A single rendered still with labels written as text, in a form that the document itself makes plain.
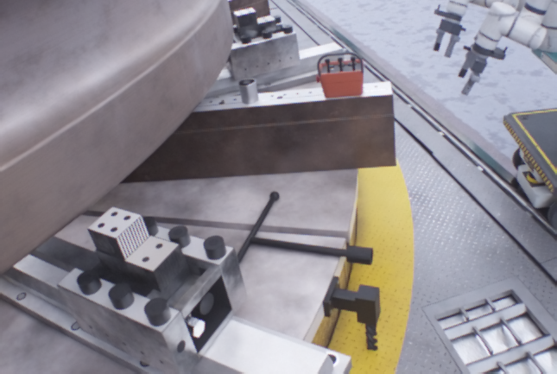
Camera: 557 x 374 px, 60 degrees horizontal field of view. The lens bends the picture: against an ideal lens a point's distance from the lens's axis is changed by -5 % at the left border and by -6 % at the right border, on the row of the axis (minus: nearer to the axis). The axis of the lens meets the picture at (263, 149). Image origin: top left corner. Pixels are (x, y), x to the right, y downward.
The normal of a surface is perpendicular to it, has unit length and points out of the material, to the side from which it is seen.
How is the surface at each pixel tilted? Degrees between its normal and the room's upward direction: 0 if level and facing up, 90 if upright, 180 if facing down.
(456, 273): 0
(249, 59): 90
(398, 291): 0
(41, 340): 0
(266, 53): 90
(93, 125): 90
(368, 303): 90
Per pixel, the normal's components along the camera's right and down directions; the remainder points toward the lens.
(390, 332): -0.17, -0.85
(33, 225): 0.80, 0.18
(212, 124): -0.14, 0.52
